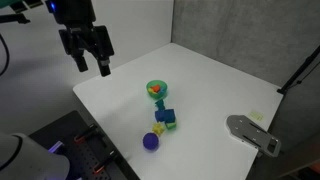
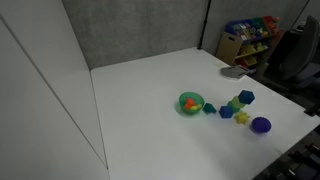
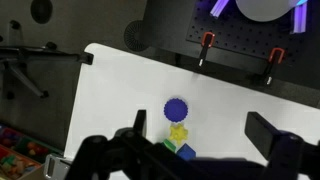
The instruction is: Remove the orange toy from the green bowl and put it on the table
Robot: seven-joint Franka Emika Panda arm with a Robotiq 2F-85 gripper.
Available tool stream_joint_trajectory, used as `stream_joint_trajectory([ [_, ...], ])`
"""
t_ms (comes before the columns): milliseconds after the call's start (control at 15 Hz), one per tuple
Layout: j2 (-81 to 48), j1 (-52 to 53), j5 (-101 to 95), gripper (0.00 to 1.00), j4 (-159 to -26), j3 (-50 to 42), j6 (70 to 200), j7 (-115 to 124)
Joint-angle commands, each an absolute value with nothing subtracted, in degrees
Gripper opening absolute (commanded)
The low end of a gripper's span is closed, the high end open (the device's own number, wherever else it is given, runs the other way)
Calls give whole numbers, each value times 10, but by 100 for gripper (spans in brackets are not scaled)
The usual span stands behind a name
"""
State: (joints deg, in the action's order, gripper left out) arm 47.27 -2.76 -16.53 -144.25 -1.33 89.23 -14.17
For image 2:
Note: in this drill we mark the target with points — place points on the yellow toy in bowl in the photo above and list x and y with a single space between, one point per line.
196 107

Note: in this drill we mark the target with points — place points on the grey metal mounting plate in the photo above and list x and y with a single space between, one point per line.
235 72

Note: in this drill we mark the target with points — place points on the dark blue cube top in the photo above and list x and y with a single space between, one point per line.
246 97

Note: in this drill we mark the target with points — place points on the purple bumpy ball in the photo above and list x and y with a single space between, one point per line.
261 125

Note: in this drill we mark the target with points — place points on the yellow spiky ball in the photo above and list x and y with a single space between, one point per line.
242 117

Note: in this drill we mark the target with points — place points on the blue cube front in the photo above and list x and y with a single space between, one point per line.
225 112

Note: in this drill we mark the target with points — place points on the light green block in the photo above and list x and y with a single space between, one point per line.
235 104

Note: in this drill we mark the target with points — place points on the black vertical pole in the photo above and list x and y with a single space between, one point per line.
199 46

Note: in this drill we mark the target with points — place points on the green plastic bowl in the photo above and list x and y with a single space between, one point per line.
196 97

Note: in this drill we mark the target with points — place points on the colourful toy shelf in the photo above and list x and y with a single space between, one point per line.
249 42

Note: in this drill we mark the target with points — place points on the grey office chair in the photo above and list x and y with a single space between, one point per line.
298 70

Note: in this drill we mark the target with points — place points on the teal small block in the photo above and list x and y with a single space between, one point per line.
209 108

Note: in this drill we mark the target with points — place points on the orange toy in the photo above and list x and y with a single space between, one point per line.
189 102

